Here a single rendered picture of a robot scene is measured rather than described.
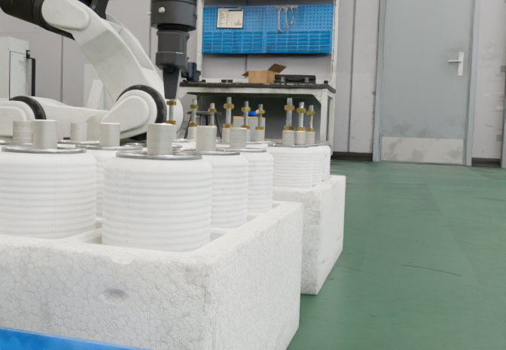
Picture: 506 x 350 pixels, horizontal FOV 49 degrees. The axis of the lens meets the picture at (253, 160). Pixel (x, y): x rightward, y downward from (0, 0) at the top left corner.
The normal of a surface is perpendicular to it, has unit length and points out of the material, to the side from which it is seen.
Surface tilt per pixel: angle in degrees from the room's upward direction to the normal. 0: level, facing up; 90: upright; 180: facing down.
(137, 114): 90
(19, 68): 90
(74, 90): 90
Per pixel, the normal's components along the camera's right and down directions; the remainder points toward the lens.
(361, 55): -0.25, 0.04
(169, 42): 0.06, 0.05
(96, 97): -0.22, -0.37
